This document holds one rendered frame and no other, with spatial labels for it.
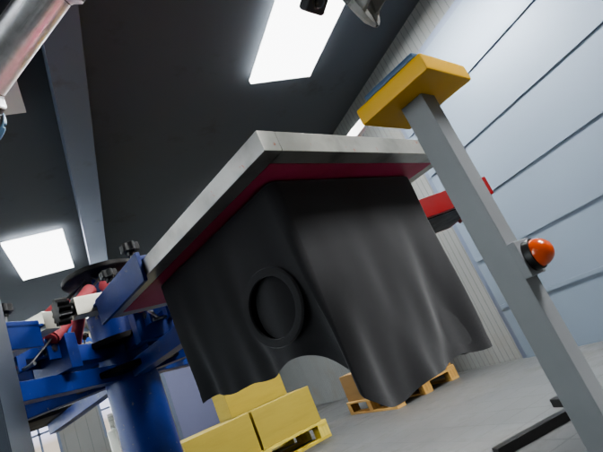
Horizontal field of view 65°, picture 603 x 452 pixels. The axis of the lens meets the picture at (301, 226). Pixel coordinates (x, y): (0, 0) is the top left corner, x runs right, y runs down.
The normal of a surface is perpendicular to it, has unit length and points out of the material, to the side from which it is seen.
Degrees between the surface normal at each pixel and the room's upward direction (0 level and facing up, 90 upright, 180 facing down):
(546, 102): 90
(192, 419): 90
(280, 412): 90
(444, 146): 90
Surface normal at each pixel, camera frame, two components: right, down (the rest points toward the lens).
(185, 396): 0.31, -0.40
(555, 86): -0.87, 0.25
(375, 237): 0.53, -0.44
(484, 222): -0.71, 0.10
